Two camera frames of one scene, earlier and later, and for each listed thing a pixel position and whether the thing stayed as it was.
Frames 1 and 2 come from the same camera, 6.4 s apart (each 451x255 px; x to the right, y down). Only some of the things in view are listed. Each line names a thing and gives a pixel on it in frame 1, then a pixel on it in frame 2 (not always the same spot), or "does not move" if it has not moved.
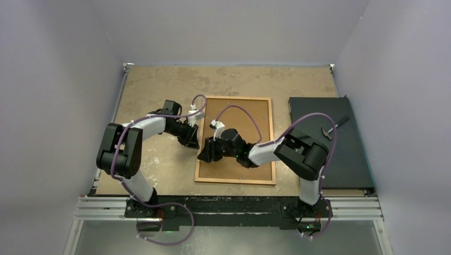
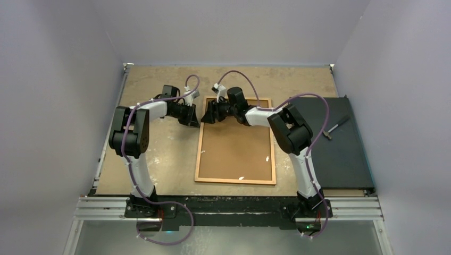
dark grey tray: (349, 167) does not move
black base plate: (226, 211) does not move
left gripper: (190, 139) → (191, 119)
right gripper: (209, 151) → (214, 111)
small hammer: (326, 133) does not move
